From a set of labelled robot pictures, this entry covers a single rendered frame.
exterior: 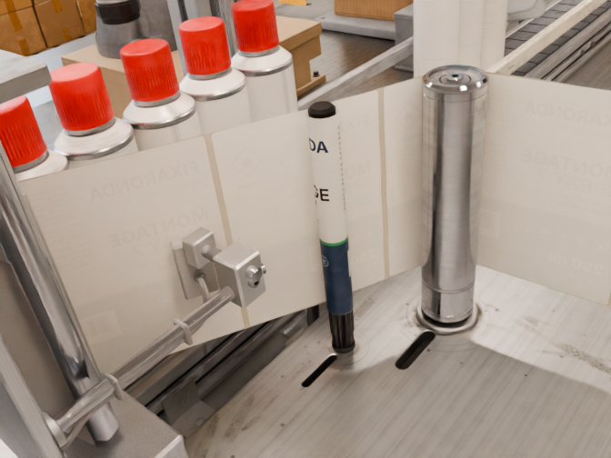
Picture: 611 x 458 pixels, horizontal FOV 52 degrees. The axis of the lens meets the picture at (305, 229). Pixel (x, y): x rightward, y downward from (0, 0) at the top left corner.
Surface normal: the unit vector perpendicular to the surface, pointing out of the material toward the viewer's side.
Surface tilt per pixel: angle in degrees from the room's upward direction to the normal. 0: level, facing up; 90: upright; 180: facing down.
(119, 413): 0
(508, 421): 0
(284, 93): 90
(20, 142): 90
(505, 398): 0
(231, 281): 90
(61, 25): 90
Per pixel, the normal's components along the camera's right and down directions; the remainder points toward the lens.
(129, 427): -0.10, -0.82
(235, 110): 0.72, 0.33
